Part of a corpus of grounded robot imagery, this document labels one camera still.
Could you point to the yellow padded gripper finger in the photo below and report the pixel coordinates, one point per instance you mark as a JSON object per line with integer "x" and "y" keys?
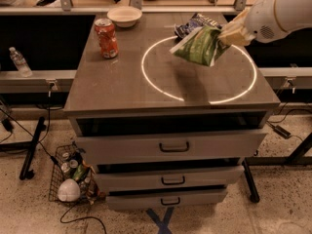
{"x": 238, "y": 21}
{"x": 235, "y": 34}

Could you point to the green jalapeno chip bag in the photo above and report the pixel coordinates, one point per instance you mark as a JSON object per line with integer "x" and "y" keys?
{"x": 201, "y": 46}

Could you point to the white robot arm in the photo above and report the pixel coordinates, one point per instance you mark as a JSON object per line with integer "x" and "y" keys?
{"x": 267, "y": 21}

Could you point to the blue chip bag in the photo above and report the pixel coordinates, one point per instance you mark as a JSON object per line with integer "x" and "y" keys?
{"x": 197, "y": 20}

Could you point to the black power adapter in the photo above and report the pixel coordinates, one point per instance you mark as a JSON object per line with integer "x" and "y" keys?
{"x": 281, "y": 132}

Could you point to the white paper bowl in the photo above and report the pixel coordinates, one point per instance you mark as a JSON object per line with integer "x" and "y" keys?
{"x": 124, "y": 16}

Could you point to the top grey drawer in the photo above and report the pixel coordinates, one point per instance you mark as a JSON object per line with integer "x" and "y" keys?
{"x": 108, "y": 150}

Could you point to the grey drawer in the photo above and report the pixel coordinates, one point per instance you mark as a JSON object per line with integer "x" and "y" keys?
{"x": 168, "y": 179}
{"x": 166, "y": 199}
{"x": 108, "y": 150}

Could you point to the grey drawer cabinet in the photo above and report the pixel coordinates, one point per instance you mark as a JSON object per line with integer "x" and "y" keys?
{"x": 146, "y": 90}

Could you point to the red soda can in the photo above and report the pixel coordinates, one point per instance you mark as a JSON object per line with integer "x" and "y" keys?
{"x": 106, "y": 36}

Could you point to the middle grey drawer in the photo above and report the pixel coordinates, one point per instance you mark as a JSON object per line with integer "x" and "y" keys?
{"x": 168, "y": 179}

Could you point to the black table leg right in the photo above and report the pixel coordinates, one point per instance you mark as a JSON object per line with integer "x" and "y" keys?
{"x": 250, "y": 181}

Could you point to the black table leg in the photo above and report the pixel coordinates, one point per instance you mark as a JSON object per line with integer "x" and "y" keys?
{"x": 26, "y": 173}
{"x": 250, "y": 181}

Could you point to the bottom grey drawer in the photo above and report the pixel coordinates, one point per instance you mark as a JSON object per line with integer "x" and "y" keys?
{"x": 166, "y": 199}

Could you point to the clear plastic water bottle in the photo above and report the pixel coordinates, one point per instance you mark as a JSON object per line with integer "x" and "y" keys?
{"x": 20, "y": 62}

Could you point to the white round object in basket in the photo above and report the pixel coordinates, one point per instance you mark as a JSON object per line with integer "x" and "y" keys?
{"x": 69, "y": 191}

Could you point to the black table leg left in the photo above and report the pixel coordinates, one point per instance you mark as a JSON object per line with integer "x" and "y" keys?
{"x": 26, "y": 173}

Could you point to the black wire basket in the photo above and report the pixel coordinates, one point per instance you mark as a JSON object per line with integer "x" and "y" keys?
{"x": 70, "y": 164}

